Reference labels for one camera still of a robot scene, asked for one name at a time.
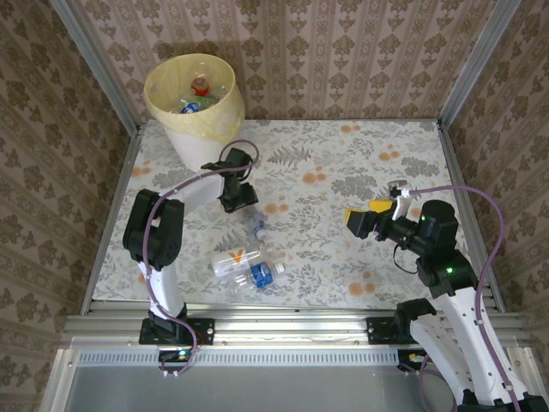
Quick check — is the long clear bottle blue cap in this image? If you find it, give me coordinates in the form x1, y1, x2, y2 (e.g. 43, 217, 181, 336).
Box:
244, 206, 270, 240

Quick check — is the white plastic waste bin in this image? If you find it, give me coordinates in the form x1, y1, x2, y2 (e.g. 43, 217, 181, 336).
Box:
164, 124, 236, 171

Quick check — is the floral patterned table mat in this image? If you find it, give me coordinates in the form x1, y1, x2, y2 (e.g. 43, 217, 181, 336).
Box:
92, 118, 488, 311

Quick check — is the bottle white label orange logo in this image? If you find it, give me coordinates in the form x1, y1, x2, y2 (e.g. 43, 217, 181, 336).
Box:
209, 246, 278, 279

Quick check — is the crushed bottle blue label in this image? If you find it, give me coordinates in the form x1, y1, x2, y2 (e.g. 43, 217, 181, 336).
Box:
229, 259, 287, 295

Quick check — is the small controller board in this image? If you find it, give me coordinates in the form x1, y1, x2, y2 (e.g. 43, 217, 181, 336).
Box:
397, 350, 432, 371
159, 349, 194, 364

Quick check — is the grey metal panel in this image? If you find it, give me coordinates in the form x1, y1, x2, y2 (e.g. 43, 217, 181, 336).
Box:
40, 347, 541, 412

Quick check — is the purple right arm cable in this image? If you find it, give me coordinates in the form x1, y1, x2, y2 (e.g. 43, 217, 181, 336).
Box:
406, 185, 522, 412

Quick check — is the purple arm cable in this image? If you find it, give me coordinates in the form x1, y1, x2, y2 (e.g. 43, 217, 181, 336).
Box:
406, 185, 522, 412
141, 139, 261, 344

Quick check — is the aluminium table side rail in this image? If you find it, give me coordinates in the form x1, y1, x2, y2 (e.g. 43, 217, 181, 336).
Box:
81, 126, 143, 312
437, 119, 507, 312

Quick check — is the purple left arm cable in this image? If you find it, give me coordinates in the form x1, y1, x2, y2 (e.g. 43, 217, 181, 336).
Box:
141, 139, 261, 344

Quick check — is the thin black wire loop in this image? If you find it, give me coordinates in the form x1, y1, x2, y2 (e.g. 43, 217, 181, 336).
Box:
393, 247, 420, 276

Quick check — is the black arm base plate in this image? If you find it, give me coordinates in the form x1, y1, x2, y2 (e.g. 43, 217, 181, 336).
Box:
140, 317, 216, 347
366, 316, 415, 345

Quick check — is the aluminium front mounting rail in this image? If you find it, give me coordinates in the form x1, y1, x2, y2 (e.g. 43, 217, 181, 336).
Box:
63, 302, 531, 348

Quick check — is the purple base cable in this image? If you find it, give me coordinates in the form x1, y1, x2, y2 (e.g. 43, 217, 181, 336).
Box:
402, 351, 459, 412
157, 321, 205, 379

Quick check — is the grey slotted cable duct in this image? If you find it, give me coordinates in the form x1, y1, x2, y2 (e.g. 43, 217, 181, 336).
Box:
76, 348, 402, 367

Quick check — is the aluminium frame post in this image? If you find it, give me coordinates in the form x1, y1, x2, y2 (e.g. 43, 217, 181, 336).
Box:
436, 0, 523, 130
49, 0, 142, 132

